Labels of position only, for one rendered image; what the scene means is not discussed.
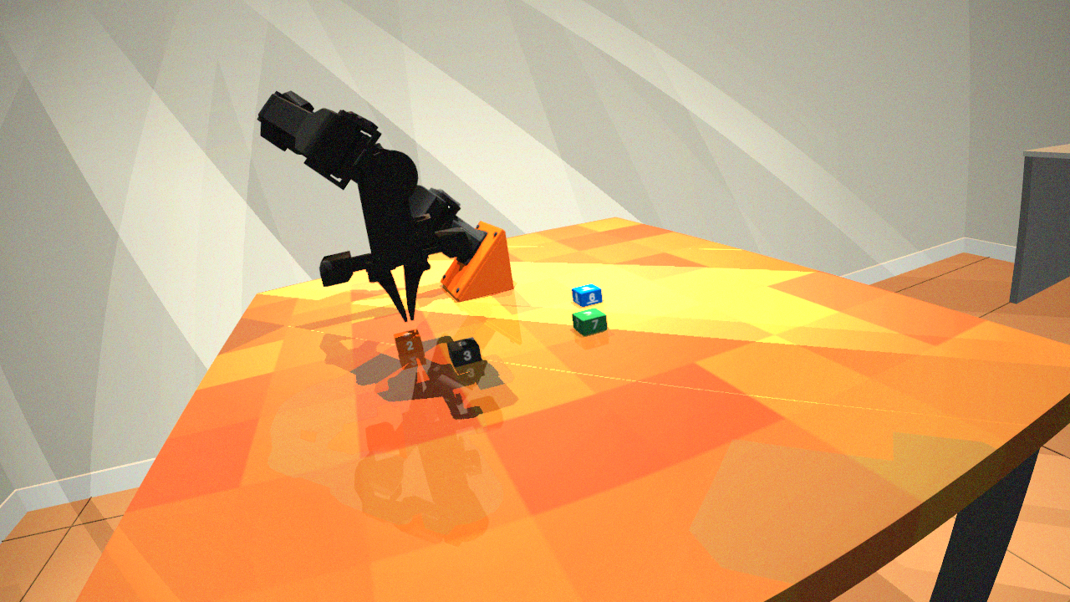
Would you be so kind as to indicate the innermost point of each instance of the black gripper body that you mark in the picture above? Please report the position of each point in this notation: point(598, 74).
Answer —
point(339, 268)

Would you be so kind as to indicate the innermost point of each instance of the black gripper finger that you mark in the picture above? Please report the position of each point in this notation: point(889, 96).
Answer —
point(412, 279)
point(388, 283)

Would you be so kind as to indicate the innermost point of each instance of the green block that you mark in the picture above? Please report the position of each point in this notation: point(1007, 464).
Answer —
point(589, 321)

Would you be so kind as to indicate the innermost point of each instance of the blue block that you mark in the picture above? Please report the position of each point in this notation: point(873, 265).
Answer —
point(587, 295)

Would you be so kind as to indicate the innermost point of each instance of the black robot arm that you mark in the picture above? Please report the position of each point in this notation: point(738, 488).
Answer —
point(334, 144)

